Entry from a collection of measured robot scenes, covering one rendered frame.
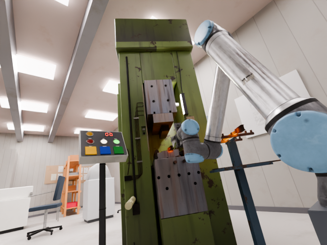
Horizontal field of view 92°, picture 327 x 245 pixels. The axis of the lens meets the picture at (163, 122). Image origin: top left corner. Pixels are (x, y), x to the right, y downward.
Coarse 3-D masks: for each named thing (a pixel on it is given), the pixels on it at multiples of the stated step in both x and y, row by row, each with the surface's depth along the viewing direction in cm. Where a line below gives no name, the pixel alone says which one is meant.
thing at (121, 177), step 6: (120, 102) 221; (120, 108) 218; (120, 114) 215; (120, 120) 212; (120, 126) 208; (120, 162) 192; (120, 168) 190; (120, 174) 188; (120, 180) 185; (120, 186) 183; (120, 192) 181; (156, 210) 178; (156, 216) 176; (126, 234) 167; (126, 240) 165
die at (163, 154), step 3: (174, 150) 146; (177, 150) 146; (159, 153) 143; (162, 153) 144; (165, 153) 144; (168, 153) 144; (171, 153) 145; (174, 153) 145; (177, 153) 145; (159, 156) 143; (162, 156) 143; (165, 156) 143; (168, 156) 143; (171, 156) 144; (174, 156) 144
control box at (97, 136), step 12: (84, 132) 126; (96, 132) 131; (108, 132) 137; (120, 132) 143; (84, 144) 117; (96, 144) 121; (108, 144) 126; (120, 144) 131; (84, 156) 109; (96, 156) 113; (108, 156) 117; (120, 156) 122
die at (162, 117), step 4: (152, 116) 160; (156, 116) 156; (160, 116) 157; (164, 116) 157; (168, 116) 158; (172, 116) 158; (152, 120) 164; (156, 120) 155; (160, 120) 155; (164, 120) 156; (168, 120) 156; (172, 120) 156; (152, 124) 169; (156, 124) 159; (160, 124) 160; (164, 124) 162; (168, 124) 164; (152, 128) 174; (156, 128) 171; (160, 128) 172; (152, 132) 182; (156, 132) 184; (168, 132) 191
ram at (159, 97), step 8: (144, 80) 170; (152, 80) 171; (160, 80) 172; (168, 80) 173; (144, 88) 179; (152, 88) 167; (160, 88) 168; (168, 88) 169; (144, 96) 198; (152, 96) 164; (160, 96) 165; (168, 96) 166; (152, 104) 160; (160, 104) 161; (168, 104) 162; (176, 104) 185; (152, 112) 157; (160, 112) 158; (168, 112) 159; (176, 112) 161
